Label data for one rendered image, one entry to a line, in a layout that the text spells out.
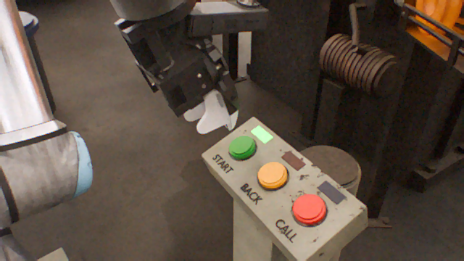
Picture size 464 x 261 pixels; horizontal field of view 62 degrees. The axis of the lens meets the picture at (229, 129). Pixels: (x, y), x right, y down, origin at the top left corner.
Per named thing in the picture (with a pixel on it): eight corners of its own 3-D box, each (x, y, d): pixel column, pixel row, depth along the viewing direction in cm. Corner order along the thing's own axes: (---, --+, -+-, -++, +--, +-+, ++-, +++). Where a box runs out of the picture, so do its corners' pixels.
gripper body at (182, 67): (154, 95, 50) (106, 15, 41) (206, 59, 52) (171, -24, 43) (180, 123, 44) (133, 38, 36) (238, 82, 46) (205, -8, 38)
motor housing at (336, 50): (324, 159, 150) (349, 27, 118) (369, 193, 135) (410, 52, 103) (299, 172, 144) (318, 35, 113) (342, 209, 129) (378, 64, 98)
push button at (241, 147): (246, 138, 61) (243, 130, 60) (262, 151, 59) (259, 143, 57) (227, 152, 60) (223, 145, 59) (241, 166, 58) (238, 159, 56)
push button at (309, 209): (311, 194, 51) (309, 187, 50) (333, 214, 48) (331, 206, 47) (288, 213, 50) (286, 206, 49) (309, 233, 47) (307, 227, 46)
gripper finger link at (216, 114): (203, 147, 54) (177, 100, 47) (236, 122, 55) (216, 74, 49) (214, 159, 52) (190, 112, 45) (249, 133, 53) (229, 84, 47)
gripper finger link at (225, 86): (215, 106, 52) (192, 54, 46) (225, 98, 52) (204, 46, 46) (234, 122, 48) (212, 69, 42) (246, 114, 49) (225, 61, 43)
